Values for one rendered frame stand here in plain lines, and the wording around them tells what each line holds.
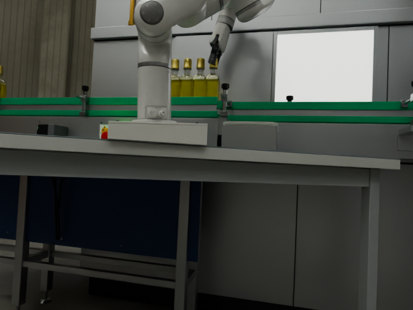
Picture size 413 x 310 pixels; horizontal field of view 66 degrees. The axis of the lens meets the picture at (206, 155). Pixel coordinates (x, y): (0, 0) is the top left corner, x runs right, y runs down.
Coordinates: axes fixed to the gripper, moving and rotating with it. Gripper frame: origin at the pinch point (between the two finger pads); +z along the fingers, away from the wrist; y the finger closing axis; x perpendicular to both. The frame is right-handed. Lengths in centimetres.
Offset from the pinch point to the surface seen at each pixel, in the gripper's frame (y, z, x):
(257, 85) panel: -12.3, 3.2, 19.2
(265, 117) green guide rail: 3.7, 18.4, 29.2
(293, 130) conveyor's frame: 5.3, 20.4, 40.9
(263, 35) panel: -12.3, -19.7, 15.3
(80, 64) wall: -209, -14, -240
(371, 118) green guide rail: 3, 8, 66
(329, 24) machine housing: -14, -30, 42
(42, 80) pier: -179, 20, -260
